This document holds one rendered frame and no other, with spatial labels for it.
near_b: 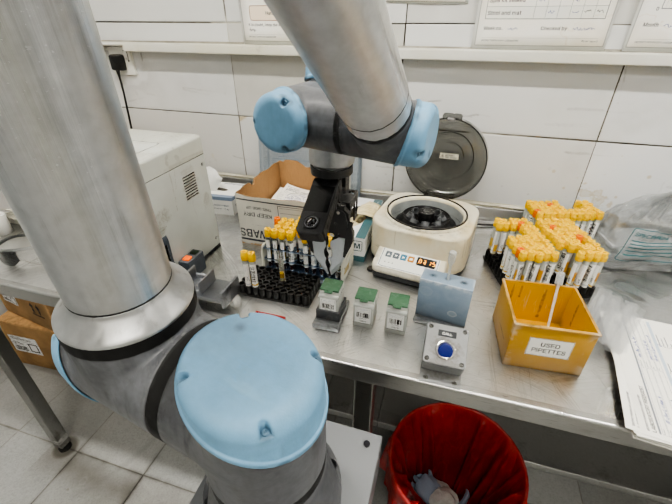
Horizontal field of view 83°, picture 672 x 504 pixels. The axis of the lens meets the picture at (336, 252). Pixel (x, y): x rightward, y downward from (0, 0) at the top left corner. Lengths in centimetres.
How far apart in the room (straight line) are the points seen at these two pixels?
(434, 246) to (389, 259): 11
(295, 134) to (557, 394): 59
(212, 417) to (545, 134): 108
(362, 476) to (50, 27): 49
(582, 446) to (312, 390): 129
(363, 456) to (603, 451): 112
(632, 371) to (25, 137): 86
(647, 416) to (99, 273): 76
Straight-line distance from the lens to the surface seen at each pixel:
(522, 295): 84
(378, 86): 35
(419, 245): 90
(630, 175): 128
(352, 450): 53
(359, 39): 30
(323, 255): 70
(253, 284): 86
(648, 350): 92
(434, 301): 79
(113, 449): 185
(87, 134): 29
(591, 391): 80
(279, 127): 49
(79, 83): 28
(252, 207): 101
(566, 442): 152
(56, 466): 191
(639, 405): 80
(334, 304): 75
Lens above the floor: 141
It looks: 32 degrees down
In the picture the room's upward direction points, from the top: straight up
